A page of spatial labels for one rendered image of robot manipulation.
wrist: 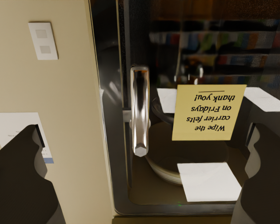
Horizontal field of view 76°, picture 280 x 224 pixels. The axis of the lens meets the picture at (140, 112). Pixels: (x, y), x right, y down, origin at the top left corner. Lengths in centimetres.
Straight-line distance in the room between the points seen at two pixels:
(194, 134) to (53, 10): 57
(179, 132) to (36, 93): 64
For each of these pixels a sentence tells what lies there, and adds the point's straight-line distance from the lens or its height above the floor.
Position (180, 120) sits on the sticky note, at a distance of 22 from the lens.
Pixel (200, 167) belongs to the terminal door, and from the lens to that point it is 28.
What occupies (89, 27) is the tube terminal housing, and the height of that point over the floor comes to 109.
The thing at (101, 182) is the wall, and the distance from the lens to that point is 100.
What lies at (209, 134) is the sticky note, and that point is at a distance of 25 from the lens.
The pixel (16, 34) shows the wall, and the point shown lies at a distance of 75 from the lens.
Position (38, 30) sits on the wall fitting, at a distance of 70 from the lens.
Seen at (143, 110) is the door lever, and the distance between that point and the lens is 16.
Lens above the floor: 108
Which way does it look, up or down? 29 degrees up
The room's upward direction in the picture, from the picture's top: 179 degrees clockwise
